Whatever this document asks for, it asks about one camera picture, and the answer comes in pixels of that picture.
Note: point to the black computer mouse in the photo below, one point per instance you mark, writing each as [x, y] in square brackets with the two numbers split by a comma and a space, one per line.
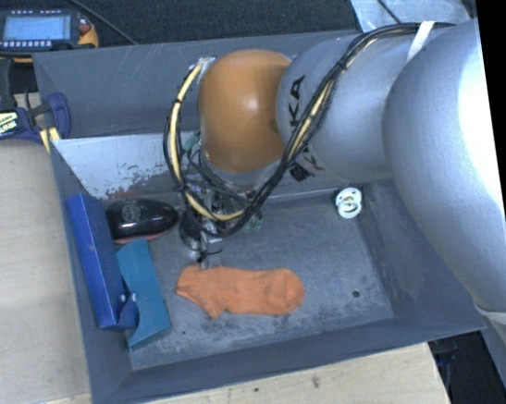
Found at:
[140, 217]

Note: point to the orange sock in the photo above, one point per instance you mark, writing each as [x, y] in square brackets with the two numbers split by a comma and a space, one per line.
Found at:
[247, 290]

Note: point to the teal box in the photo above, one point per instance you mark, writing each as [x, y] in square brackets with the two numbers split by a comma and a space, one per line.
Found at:
[147, 295]

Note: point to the long dark blue box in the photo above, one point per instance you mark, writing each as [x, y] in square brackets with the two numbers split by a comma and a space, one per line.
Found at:
[98, 260]

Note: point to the white plastic rings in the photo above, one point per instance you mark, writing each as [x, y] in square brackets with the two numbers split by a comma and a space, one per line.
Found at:
[349, 204]

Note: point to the grey metal bin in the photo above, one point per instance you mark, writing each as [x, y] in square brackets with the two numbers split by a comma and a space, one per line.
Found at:
[299, 330]

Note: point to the pale wood board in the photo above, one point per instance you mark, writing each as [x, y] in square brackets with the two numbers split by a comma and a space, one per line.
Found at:
[22, 257]

